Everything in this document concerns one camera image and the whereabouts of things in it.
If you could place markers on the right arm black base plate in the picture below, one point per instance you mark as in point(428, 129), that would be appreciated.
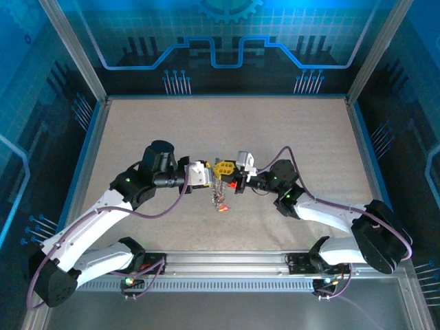
point(297, 264)

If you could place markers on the small lit connector board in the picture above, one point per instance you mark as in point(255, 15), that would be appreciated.
point(130, 282)
point(326, 280)

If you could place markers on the long aluminium mounting rail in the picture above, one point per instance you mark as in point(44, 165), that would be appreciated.
point(223, 263)

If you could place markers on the aluminium frame post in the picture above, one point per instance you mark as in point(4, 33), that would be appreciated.
point(75, 51)
point(378, 51)

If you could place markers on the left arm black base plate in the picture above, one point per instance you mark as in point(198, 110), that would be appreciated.
point(156, 264)

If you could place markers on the aluminium side rail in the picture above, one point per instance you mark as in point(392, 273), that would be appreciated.
point(364, 151)
point(93, 151)

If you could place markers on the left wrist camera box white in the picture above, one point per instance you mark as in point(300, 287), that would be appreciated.
point(198, 174)

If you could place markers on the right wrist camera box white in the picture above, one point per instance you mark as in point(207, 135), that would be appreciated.
point(244, 159)

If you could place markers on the grey metal sheet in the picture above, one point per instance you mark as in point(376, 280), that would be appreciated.
point(223, 313)

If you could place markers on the red plastic key tag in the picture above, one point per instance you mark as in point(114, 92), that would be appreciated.
point(224, 207)
point(233, 185)

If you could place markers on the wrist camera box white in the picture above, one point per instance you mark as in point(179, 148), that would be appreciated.
point(244, 159)
point(198, 174)

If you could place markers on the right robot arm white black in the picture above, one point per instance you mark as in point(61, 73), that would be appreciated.
point(323, 211)

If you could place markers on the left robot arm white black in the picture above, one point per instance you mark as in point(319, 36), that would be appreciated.
point(93, 220)

